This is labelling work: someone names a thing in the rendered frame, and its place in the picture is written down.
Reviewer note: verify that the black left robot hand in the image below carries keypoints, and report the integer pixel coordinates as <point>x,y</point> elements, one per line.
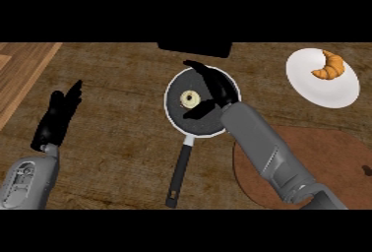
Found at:
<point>54,120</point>

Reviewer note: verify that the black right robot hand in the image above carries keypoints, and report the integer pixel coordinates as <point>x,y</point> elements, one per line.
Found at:
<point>219,88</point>

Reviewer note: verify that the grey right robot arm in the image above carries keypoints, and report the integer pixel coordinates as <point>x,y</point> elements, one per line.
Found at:
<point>271,154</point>

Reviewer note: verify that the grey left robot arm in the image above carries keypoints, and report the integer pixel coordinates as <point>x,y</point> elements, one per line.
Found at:
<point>30,182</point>

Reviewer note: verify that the pale yellow cupcake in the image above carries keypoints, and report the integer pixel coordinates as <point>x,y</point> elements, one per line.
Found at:
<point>190,99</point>

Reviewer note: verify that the black frying pan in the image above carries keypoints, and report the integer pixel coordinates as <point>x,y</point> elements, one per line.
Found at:
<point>196,108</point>

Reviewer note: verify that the light wooden board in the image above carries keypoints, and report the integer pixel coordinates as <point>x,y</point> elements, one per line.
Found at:
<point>22,72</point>

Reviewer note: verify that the brown wooden cutting board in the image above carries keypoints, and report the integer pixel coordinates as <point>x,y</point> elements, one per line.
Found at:
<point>335,164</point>

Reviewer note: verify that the black flat appliance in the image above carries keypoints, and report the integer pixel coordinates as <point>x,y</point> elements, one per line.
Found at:
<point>196,49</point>

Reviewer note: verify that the white round plate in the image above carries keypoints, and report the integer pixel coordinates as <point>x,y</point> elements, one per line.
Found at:
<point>323,79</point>

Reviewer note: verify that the golden brown croissant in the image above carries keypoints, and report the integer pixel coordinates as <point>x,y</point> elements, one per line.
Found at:
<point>332,66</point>

